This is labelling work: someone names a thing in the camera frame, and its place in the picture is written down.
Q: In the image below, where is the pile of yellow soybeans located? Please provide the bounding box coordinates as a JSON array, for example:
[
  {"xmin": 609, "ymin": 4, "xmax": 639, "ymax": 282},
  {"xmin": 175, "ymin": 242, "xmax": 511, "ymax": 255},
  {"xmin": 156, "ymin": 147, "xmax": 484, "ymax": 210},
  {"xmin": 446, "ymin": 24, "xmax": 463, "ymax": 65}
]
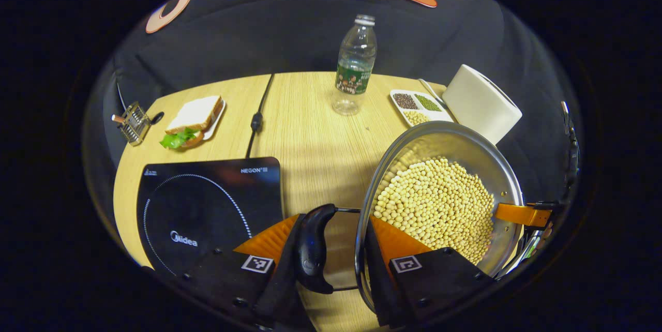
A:
[{"xmin": 372, "ymin": 157, "xmax": 495, "ymax": 265}]

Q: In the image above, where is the sandwich with lettuce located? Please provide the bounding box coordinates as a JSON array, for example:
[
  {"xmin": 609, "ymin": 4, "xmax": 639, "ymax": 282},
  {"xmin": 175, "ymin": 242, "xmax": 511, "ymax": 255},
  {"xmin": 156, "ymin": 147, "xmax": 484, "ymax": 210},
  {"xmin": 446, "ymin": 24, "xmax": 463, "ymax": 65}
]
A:
[{"xmin": 159, "ymin": 96, "xmax": 225, "ymax": 150}]

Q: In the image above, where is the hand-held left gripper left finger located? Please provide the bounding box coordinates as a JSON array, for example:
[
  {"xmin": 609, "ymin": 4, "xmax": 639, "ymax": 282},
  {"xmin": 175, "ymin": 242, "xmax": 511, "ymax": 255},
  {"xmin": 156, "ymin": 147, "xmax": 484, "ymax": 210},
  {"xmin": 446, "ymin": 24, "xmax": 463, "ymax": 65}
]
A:
[{"xmin": 178, "ymin": 213, "xmax": 317, "ymax": 332}]

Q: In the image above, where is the small metal rack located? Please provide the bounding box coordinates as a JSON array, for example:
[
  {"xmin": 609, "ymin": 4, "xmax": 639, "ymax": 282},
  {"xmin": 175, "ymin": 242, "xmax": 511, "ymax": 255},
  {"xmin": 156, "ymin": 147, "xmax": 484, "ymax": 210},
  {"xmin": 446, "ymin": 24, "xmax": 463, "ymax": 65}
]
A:
[{"xmin": 112, "ymin": 102, "xmax": 152, "ymax": 147}]

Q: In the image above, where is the white plate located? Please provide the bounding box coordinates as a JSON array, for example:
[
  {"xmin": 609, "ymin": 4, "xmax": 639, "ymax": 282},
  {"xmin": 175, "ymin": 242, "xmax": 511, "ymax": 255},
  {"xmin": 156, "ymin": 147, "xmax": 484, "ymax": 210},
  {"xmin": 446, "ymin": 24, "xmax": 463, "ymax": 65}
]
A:
[{"xmin": 201, "ymin": 98, "xmax": 227, "ymax": 142}]

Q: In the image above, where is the black power cable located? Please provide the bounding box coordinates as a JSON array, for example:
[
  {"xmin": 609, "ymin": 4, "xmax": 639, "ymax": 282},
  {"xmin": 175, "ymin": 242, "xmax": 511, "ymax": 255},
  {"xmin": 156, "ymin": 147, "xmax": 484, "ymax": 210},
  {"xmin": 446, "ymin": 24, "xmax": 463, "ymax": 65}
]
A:
[{"xmin": 246, "ymin": 73, "xmax": 275, "ymax": 160}]

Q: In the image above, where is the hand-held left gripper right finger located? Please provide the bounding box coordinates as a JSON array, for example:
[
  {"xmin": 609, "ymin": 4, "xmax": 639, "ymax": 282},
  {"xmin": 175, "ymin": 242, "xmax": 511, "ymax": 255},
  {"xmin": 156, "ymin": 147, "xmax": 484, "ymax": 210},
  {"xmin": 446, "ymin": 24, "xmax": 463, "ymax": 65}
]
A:
[{"xmin": 365, "ymin": 216, "xmax": 498, "ymax": 330}]

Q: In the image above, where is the white tray with beans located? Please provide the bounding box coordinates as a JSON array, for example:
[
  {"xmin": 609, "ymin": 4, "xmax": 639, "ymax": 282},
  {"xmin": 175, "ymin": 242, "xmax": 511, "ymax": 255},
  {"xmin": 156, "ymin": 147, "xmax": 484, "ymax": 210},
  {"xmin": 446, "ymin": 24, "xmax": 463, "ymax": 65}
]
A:
[{"xmin": 389, "ymin": 89, "xmax": 456, "ymax": 129}]

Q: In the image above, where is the black induction cooktop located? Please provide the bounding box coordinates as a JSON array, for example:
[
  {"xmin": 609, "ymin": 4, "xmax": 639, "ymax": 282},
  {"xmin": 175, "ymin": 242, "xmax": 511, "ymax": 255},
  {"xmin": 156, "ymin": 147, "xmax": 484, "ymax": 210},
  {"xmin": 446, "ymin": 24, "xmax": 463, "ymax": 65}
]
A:
[{"xmin": 137, "ymin": 157, "xmax": 284, "ymax": 278}]

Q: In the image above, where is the steel pot with black handle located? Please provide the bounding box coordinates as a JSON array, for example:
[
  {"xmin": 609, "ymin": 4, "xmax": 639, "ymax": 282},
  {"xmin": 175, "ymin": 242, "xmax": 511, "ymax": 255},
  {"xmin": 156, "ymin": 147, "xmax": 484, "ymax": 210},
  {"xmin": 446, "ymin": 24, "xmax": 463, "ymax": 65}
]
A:
[{"xmin": 295, "ymin": 121, "xmax": 541, "ymax": 314}]

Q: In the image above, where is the clear plastic water bottle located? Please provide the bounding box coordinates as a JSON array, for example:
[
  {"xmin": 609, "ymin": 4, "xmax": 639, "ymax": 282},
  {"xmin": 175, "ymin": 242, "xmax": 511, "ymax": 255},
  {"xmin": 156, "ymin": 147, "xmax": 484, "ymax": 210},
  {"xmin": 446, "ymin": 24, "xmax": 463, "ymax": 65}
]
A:
[{"xmin": 332, "ymin": 14, "xmax": 378, "ymax": 116}]

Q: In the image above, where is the black backdrop cloth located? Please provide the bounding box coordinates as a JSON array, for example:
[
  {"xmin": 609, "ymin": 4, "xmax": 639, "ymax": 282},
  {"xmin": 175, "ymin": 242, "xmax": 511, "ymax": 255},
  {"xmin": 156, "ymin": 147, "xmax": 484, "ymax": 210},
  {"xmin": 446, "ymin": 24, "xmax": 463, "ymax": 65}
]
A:
[{"xmin": 83, "ymin": 0, "xmax": 585, "ymax": 203}]

